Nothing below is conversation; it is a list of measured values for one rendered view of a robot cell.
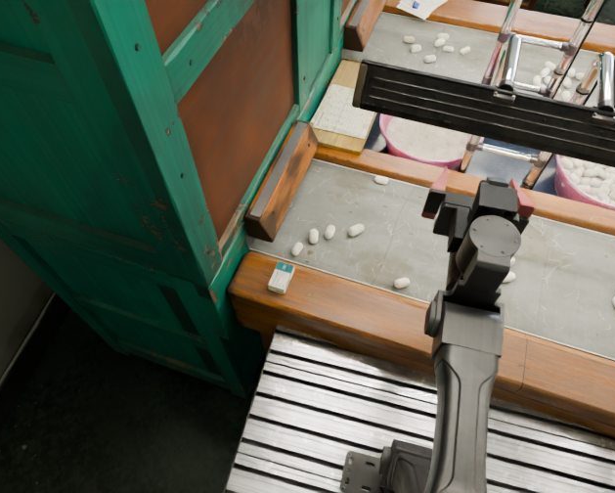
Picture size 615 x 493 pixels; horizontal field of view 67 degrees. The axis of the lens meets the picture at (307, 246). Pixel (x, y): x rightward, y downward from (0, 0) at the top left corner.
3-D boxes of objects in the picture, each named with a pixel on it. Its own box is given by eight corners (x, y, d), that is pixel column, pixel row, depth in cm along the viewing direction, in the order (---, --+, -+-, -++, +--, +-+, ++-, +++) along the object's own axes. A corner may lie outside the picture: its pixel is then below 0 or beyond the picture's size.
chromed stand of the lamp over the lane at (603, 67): (515, 266, 107) (627, 115, 69) (429, 242, 111) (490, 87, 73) (524, 204, 117) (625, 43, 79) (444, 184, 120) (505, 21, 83)
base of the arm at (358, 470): (350, 442, 80) (341, 486, 76) (467, 474, 77) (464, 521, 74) (347, 450, 87) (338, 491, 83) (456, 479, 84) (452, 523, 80)
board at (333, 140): (360, 156, 114) (360, 152, 113) (302, 141, 117) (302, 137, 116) (392, 73, 130) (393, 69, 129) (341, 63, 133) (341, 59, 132)
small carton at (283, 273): (284, 294, 94) (284, 290, 92) (268, 290, 94) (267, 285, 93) (294, 270, 97) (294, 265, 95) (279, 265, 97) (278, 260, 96)
